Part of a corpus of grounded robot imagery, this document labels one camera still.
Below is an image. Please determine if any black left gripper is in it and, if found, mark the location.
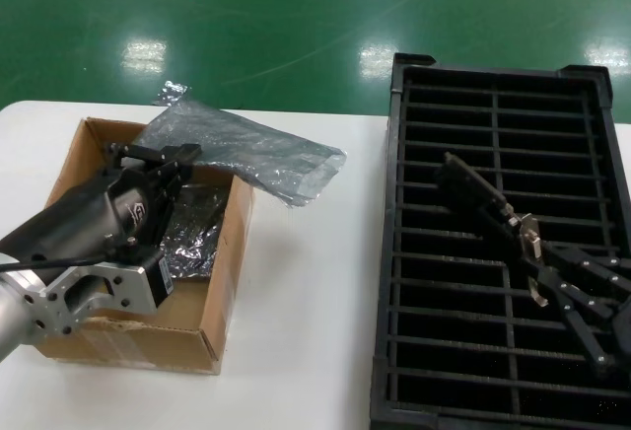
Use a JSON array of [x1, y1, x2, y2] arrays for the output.
[[0, 141, 203, 266]]

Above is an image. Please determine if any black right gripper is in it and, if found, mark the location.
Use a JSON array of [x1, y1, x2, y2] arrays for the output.
[[529, 245, 631, 387]]

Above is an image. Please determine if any grey antistatic plastic bag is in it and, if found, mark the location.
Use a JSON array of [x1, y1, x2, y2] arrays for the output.
[[130, 99, 349, 210]]

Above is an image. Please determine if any graphics card with metal bracket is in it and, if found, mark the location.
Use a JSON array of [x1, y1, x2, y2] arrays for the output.
[[433, 151, 552, 309]]

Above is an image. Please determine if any graphics card in antistatic bag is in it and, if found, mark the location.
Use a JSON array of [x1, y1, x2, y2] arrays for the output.
[[158, 181, 234, 284]]

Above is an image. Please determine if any brown cardboard box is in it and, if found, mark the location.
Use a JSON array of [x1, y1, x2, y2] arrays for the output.
[[34, 116, 258, 376]]

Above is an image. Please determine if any black slotted plastic container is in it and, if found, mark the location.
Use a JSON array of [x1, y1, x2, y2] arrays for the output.
[[369, 52, 631, 430]]

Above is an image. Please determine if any crumpled foil scrap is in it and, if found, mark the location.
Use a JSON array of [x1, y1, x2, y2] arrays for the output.
[[151, 79, 191, 108]]

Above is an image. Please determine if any silver left wrist bracket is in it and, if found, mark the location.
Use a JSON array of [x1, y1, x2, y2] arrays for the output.
[[27, 251, 175, 338]]

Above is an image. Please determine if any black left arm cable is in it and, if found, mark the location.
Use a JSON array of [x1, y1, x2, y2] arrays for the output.
[[0, 245, 132, 273]]

